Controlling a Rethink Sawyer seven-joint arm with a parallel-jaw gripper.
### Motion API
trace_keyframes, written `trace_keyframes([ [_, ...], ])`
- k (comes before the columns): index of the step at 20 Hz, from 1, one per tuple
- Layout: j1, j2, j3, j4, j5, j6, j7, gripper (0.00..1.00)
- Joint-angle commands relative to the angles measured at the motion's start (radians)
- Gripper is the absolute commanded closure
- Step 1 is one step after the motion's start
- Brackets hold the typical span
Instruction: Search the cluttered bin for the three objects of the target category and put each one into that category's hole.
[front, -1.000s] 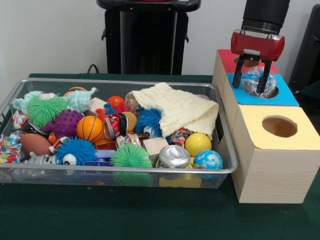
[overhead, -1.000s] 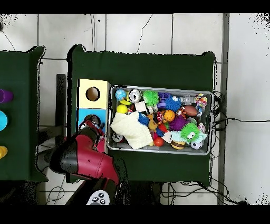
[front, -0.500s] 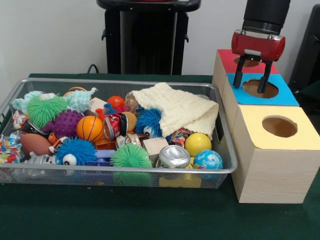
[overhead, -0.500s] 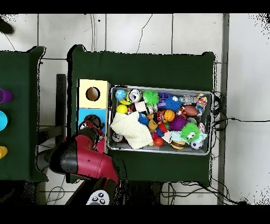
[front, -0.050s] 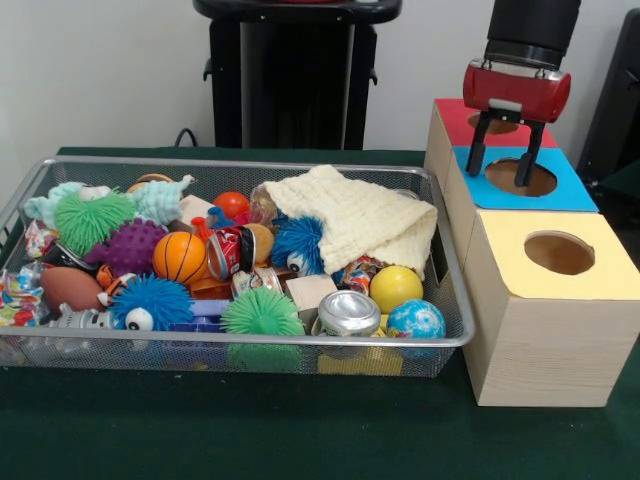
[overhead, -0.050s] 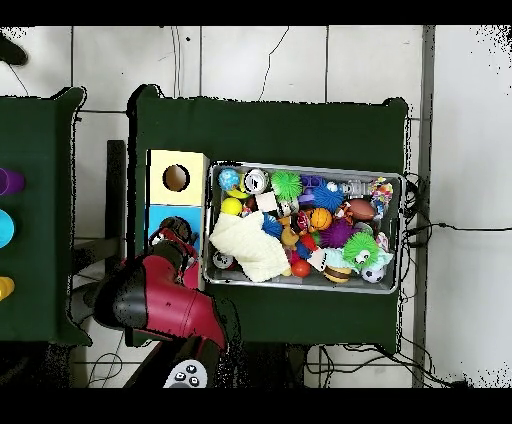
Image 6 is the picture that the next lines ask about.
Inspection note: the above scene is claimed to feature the yellow ball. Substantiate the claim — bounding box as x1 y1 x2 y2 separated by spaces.
220 197 244 216

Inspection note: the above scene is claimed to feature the cream waffle cloth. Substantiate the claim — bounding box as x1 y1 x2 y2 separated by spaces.
208 211 292 283

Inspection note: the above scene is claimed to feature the blue globe ball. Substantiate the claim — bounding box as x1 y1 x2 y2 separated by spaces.
217 167 241 192

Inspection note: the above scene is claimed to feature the black panel on stand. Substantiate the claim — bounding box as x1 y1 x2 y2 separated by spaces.
70 139 128 317

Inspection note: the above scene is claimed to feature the orange basketball toy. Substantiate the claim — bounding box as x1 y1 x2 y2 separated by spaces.
310 206 334 231

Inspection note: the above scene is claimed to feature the dark green tablecloth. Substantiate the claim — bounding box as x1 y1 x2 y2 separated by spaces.
125 83 410 348

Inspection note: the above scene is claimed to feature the side table under green cloth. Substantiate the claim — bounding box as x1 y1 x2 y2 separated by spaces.
0 86 93 345

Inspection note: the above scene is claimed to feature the blue spiky ball with eye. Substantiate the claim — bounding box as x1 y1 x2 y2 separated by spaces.
311 181 346 213

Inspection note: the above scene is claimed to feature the purple spiky ball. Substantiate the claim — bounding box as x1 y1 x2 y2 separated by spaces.
318 218 357 249

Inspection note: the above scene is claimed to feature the cyan cup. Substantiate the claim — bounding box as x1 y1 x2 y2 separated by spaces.
0 208 16 249

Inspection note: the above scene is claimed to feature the green spiky ball with eyes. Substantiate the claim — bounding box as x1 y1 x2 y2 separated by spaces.
342 232 380 270

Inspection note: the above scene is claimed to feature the purple cup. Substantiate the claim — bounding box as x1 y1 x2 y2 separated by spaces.
0 167 26 196

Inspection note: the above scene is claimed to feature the brown football toy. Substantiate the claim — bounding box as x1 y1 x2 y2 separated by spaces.
346 198 377 222

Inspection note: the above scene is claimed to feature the shallow wire mesh bin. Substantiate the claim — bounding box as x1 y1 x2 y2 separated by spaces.
202 160 406 295

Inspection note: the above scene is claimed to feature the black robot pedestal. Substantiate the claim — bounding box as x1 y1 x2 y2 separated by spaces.
223 342 309 388

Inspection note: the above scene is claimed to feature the black cable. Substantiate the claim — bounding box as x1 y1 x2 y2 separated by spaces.
404 221 512 238

